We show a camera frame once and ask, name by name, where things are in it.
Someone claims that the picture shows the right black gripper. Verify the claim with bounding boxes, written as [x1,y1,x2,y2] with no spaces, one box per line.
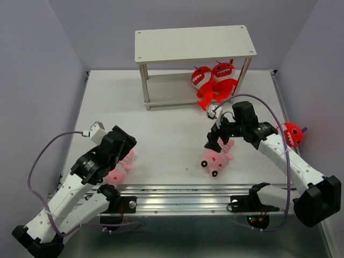
[203,114,245,153]

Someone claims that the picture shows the pink striped plush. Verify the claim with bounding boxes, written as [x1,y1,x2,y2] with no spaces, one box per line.
[104,150,134,186]
[200,138,235,177]

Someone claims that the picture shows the red shark plush white belly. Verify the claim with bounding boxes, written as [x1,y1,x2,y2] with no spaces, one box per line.
[212,59,238,103]

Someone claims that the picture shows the red shark plush toy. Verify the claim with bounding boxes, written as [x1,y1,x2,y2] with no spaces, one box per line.
[191,66,217,111]

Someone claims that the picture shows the red plush purple horn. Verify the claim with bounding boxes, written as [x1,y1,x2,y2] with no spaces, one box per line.
[281,122,307,148]

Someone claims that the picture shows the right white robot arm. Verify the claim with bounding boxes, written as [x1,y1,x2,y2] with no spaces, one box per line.
[205,101,341,227]

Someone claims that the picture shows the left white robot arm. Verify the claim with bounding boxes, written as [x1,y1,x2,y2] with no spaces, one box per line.
[12,121,137,257]

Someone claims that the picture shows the white two-tier shelf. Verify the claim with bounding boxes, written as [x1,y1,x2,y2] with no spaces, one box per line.
[135,25,256,110]

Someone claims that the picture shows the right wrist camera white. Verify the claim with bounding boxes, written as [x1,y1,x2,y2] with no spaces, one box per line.
[206,104,223,120]

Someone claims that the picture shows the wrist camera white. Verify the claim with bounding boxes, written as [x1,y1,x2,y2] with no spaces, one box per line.
[82,121,108,145]
[206,104,223,120]

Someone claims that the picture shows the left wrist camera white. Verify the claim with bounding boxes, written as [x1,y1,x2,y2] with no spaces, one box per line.
[82,121,108,145]

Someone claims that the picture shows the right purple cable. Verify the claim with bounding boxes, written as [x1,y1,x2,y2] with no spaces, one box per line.
[212,93,296,233]

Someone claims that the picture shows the aluminium rail frame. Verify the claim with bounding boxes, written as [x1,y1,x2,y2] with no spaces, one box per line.
[32,69,339,258]

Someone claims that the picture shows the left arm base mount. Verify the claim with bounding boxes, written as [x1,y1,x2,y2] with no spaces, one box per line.
[97,184,137,233]

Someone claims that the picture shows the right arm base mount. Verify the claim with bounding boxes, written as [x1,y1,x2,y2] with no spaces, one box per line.
[227,182,280,230]

